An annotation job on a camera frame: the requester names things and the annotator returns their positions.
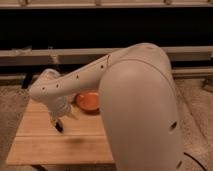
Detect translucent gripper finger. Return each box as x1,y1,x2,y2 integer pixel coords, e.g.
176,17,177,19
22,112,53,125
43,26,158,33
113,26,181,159
68,110,78,120

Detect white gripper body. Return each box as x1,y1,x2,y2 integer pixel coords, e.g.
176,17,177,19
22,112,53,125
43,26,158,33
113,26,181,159
47,96,71,120

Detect black orange eraser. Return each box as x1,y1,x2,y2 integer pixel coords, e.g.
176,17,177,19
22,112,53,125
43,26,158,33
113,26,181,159
55,122,63,133

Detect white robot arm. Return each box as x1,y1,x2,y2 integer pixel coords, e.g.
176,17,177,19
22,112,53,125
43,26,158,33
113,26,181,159
30,43,184,171

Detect orange bowl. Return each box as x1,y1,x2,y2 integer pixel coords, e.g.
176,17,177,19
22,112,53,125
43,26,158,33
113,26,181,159
75,91,99,112

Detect wooden table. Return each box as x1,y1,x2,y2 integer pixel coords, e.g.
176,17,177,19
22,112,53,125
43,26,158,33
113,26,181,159
6,100,113,165

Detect black cable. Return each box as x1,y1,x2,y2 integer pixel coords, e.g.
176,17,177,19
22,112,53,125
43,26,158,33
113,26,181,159
182,151,209,171

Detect grey horizontal rail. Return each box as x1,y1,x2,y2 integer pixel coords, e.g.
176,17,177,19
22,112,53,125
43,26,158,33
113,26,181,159
0,46,213,66

